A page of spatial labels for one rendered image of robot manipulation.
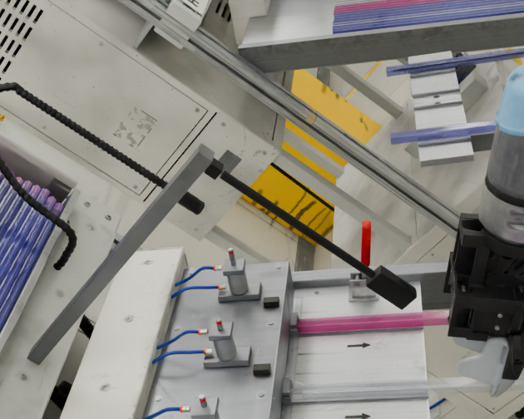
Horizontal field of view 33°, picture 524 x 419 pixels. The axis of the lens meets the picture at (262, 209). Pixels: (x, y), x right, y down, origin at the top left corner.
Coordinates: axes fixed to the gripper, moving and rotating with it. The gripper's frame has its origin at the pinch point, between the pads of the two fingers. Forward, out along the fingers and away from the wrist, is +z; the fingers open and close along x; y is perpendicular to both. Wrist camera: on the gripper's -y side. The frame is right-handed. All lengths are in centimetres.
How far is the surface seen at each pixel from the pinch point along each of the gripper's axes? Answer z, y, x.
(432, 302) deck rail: 5.8, 5.3, -19.0
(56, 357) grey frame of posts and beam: -0.2, 47.2, 2.8
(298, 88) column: 123, 36, -311
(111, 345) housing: 1.1, 42.3, -1.0
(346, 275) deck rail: 3.0, 16.6, -19.4
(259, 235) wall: 179, 49, -266
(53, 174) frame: -8, 54, -20
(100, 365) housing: 1.2, 42.8, 2.1
